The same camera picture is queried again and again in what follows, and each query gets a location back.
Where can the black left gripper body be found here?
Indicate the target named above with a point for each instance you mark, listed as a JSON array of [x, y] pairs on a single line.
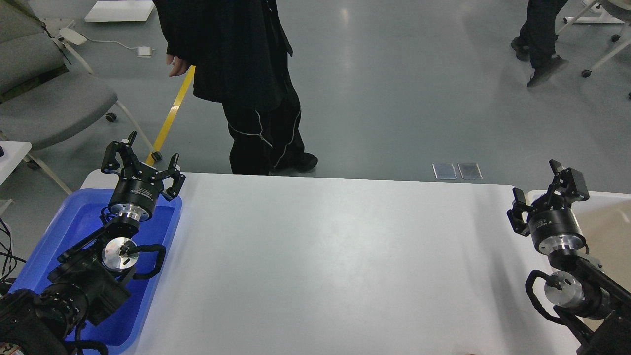
[[136, 192]]

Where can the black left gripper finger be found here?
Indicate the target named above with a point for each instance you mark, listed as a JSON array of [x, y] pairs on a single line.
[[173, 173], [119, 158]]

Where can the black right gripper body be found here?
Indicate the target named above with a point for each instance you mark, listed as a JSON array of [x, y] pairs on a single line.
[[555, 230]]

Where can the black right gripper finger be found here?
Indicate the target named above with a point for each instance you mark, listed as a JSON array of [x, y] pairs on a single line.
[[567, 187], [519, 207]]

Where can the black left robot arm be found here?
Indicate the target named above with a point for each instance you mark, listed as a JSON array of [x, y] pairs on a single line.
[[90, 282]]

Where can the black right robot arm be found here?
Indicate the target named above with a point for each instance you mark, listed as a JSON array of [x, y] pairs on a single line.
[[578, 294]]

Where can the person's bare hand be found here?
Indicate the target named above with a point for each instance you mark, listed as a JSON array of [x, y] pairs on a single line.
[[179, 66]]

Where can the yellow floor tape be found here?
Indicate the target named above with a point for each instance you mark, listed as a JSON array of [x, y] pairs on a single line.
[[171, 116]]

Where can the beige plastic bin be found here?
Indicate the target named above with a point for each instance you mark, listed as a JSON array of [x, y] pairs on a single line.
[[606, 228]]

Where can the right metal floor plate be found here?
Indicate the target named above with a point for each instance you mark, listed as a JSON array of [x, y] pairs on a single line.
[[470, 171]]

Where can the metal floor plate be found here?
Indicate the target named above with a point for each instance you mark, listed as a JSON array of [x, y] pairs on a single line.
[[444, 171], [470, 171]]

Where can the blue plastic bin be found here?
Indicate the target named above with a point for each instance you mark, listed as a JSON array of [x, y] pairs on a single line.
[[79, 216]]

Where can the left metal floor plate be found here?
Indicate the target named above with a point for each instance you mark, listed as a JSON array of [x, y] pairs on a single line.
[[444, 171]]

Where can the grey office chair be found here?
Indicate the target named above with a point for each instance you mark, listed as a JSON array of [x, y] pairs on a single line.
[[48, 92]]

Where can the white side table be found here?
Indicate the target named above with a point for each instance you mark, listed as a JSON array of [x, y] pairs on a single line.
[[13, 153]]

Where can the person in black clothes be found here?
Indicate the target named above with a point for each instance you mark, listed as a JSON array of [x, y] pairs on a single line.
[[240, 51]]

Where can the white flat floor base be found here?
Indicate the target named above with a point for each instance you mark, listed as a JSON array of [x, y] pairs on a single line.
[[120, 11]]

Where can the white chair base with castors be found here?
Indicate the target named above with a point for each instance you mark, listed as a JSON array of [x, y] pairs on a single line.
[[598, 14]]

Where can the white power adapter with cable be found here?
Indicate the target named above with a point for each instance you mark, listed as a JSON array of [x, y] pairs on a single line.
[[76, 38]]

